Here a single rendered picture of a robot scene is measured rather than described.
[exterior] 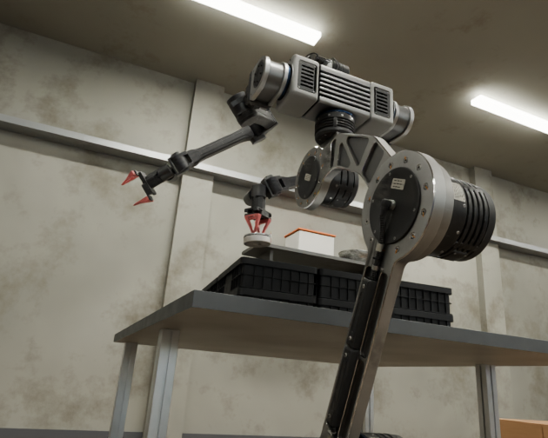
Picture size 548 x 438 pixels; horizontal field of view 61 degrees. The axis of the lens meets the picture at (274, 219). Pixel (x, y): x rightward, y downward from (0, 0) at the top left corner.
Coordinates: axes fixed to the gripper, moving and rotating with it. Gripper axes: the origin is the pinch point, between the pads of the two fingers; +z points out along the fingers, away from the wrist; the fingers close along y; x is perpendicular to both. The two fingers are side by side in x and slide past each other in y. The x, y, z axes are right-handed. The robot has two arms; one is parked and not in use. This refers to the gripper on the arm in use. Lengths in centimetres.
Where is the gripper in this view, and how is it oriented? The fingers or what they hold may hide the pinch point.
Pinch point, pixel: (257, 234)
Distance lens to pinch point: 179.8
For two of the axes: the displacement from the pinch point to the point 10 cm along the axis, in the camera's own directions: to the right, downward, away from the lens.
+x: 8.5, -1.4, -5.0
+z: -0.2, 9.5, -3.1
